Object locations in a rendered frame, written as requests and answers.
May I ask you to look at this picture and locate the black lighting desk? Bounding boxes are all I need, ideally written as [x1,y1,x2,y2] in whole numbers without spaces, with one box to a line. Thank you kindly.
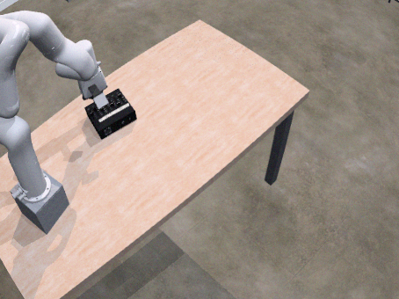
[84,88,137,140]

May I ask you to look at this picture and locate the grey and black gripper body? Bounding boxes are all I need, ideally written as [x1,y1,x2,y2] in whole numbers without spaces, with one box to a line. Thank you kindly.
[78,68,107,98]

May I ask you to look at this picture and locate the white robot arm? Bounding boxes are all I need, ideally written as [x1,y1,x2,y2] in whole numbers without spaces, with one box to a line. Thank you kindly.
[0,11,101,203]

